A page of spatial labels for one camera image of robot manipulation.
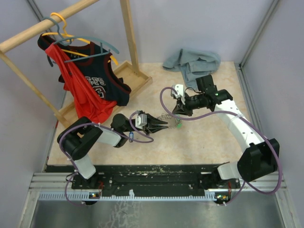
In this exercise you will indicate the light blue denim cloth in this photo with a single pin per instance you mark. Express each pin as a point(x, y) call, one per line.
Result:
point(192, 64)

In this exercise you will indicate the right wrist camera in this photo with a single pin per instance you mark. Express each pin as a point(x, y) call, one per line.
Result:
point(178, 92)

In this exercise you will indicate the navy basketball jersey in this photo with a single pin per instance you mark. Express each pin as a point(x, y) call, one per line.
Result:
point(97, 70)

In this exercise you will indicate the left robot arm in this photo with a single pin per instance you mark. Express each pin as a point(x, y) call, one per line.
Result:
point(77, 140)

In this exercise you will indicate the white cable duct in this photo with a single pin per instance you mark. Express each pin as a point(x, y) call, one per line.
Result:
point(133, 196)

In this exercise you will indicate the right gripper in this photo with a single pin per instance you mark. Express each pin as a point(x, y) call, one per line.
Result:
point(181, 109)

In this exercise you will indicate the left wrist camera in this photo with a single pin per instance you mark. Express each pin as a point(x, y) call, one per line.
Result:
point(141, 121)

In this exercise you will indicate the yellow clothes hanger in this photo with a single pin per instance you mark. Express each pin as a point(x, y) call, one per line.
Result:
point(66, 35)

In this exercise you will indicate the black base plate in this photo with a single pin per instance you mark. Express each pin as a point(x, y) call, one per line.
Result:
point(166, 191)

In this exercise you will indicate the red shirt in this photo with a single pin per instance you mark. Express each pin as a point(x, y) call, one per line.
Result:
point(87, 102)

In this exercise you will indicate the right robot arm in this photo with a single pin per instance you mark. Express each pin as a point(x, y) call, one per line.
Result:
point(259, 157)

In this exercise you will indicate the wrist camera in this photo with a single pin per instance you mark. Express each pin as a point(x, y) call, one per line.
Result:
point(178, 92)
point(141, 121)

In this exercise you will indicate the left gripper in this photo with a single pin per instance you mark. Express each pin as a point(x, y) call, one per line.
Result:
point(152, 120)

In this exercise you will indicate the wooden clothes rack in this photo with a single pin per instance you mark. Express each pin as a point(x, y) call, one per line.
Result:
point(131, 74)

